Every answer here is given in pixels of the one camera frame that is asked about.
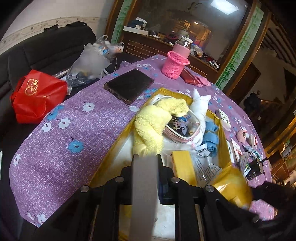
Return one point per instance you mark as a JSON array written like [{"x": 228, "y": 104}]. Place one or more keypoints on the red gift bag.
[{"x": 36, "y": 94}]

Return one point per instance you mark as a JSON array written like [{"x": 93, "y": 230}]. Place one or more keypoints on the pink round plush toy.
[{"x": 242, "y": 136}]

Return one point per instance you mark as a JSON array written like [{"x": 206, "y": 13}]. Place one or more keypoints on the yellow storage box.
[{"x": 199, "y": 213}]

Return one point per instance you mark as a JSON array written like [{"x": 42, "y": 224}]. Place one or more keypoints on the blue cloth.
[{"x": 210, "y": 137}]

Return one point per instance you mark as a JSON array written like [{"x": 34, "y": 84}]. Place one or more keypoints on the clear plastic bag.
[{"x": 93, "y": 60}]

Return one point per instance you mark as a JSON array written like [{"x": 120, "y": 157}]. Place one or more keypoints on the red satin pouch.
[{"x": 189, "y": 78}]

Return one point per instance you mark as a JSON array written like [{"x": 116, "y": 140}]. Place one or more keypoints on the white packet with red text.
[{"x": 234, "y": 151}]

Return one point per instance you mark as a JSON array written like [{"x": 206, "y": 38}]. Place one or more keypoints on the black sofa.
[{"x": 51, "y": 51}]

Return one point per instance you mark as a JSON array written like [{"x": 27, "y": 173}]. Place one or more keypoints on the pink cloth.
[{"x": 202, "y": 81}]

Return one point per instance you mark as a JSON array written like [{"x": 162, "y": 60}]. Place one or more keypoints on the pink knitted bottle sleeve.
[{"x": 177, "y": 59}]

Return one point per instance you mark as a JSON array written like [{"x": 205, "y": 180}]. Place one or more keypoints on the white cloth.
[{"x": 199, "y": 107}]

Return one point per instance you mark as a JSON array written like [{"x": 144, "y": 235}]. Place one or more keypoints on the wooden sideboard cabinet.
[{"x": 145, "y": 46}]

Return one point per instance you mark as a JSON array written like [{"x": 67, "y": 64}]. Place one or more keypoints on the purple floral tablecloth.
[{"x": 66, "y": 149}]

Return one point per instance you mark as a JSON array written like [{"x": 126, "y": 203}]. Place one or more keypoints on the lemon print tissue pack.
[{"x": 224, "y": 119}]

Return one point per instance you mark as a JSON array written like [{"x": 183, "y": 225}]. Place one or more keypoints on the white foam sheet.
[{"x": 144, "y": 197}]

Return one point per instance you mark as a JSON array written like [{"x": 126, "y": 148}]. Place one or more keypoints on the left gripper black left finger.
[{"x": 126, "y": 184}]

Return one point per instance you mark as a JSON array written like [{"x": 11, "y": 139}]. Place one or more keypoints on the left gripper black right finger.
[{"x": 165, "y": 188}]

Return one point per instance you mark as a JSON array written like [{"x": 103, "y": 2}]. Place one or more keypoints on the yellow towel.
[{"x": 150, "y": 122}]

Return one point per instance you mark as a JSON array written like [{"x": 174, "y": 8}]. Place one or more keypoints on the clear pink-trimmed cosmetic pouch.
[{"x": 182, "y": 129}]

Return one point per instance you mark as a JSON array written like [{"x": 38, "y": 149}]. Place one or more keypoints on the black smartphone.
[{"x": 129, "y": 86}]

